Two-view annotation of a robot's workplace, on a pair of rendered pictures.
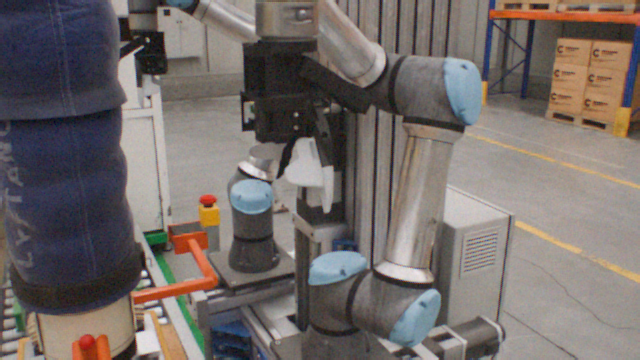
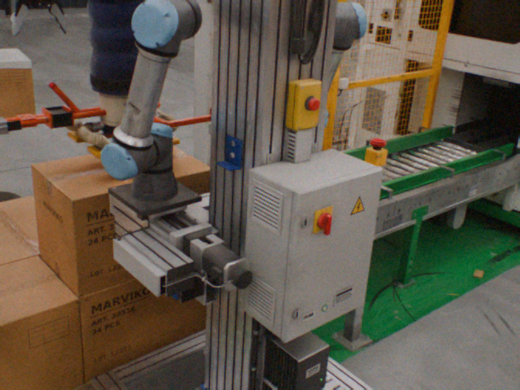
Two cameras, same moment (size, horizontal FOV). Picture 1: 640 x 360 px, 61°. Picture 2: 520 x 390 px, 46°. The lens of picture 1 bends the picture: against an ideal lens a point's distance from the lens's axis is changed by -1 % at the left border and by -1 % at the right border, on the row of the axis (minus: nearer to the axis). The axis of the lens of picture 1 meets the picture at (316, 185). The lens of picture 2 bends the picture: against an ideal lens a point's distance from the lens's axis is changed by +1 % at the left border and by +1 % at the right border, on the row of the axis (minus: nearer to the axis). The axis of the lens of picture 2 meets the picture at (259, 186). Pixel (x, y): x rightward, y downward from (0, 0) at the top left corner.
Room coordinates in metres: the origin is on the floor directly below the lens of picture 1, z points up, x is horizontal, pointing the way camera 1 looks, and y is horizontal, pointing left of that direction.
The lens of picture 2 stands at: (0.88, -1.88, 1.84)
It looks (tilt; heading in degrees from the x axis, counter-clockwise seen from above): 23 degrees down; 76
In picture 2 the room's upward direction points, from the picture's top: 3 degrees clockwise
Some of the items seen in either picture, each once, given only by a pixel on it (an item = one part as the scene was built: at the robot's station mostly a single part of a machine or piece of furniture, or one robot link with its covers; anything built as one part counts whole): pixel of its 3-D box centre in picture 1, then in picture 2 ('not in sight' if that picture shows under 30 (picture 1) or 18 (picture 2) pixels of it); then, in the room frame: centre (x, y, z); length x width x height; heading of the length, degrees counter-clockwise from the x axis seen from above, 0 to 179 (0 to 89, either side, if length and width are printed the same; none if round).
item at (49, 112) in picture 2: not in sight; (58, 116); (0.67, 0.34, 1.18); 0.10 x 0.08 x 0.06; 115
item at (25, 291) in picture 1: (80, 265); (121, 79); (0.90, 0.44, 1.30); 0.23 x 0.23 x 0.04
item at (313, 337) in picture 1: (336, 334); (155, 177); (0.99, -0.04, 1.09); 0.15 x 0.15 x 0.10
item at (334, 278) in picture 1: (340, 287); (152, 144); (0.98, -0.05, 1.20); 0.13 x 0.12 x 0.14; 53
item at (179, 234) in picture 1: (187, 236); not in sight; (1.28, 0.33, 1.18); 0.09 x 0.08 x 0.05; 115
